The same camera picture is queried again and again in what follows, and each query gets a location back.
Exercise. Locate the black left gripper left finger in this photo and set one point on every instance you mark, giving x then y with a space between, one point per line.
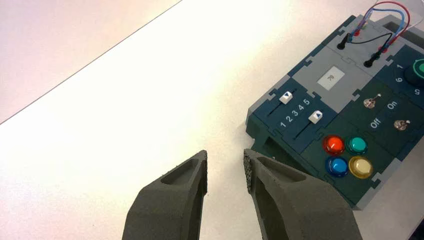
169 205

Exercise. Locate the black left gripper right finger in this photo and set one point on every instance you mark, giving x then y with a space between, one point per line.
298 205

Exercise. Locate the teal and grey control box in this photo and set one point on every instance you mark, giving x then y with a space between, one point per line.
311 69

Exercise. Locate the blue round push button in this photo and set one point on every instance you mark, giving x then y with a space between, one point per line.
337 166

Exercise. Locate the red round push button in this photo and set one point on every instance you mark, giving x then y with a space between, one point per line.
334 145

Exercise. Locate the yellow round push button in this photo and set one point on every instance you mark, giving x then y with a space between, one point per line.
360 167

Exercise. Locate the green round push button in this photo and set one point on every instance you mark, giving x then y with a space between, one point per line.
357 145

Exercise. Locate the white slider knob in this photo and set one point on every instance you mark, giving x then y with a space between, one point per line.
315 116
286 97

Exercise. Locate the small white display screen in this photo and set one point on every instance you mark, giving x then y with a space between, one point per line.
330 78

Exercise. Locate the green and black rotary knob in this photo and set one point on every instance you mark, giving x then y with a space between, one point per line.
415 71

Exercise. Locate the metal toggle switch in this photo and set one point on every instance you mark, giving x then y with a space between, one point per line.
400 124
370 102

